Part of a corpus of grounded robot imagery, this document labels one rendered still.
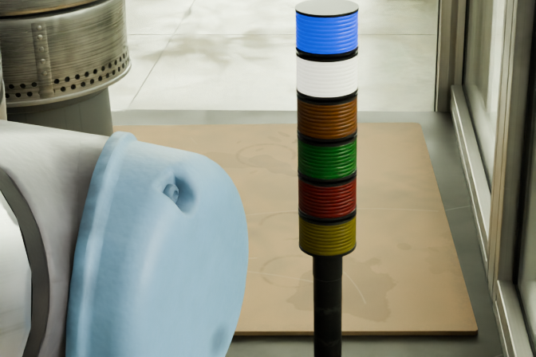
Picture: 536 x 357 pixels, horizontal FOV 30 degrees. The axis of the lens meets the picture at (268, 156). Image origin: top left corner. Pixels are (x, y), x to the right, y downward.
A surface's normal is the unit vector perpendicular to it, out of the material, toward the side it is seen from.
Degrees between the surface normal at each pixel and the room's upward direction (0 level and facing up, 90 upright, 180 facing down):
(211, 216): 90
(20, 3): 90
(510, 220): 90
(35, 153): 35
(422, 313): 0
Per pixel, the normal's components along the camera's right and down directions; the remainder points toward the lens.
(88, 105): 0.83, 0.18
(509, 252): -0.09, 0.40
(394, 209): -0.03, -0.92
